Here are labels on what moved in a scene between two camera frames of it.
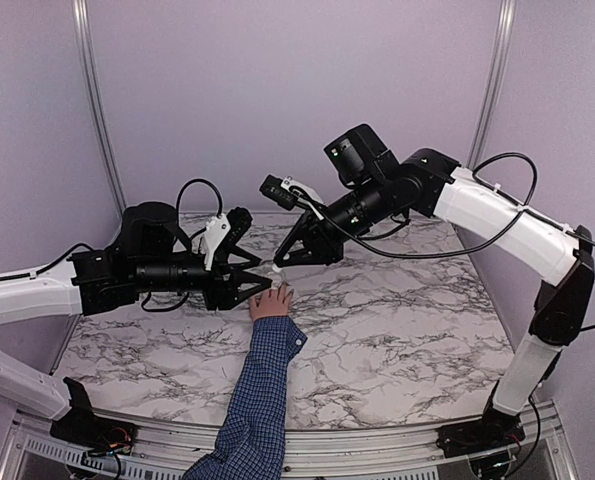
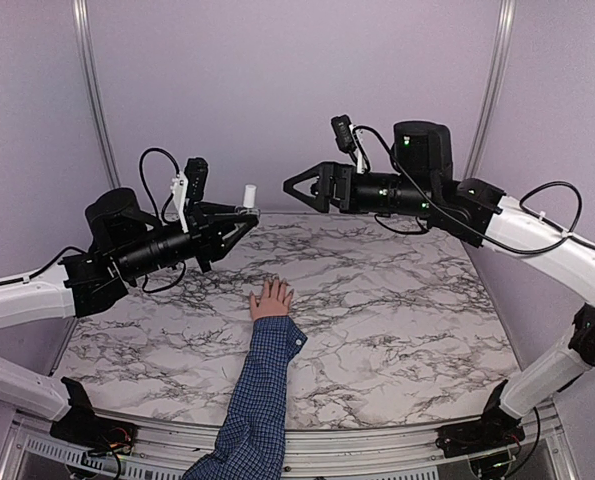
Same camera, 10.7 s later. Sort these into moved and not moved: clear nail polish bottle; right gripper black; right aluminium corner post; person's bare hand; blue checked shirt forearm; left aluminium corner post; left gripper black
Moved: right gripper black; left gripper black; clear nail polish bottle
Not moved: right aluminium corner post; left aluminium corner post; blue checked shirt forearm; person's bare hand
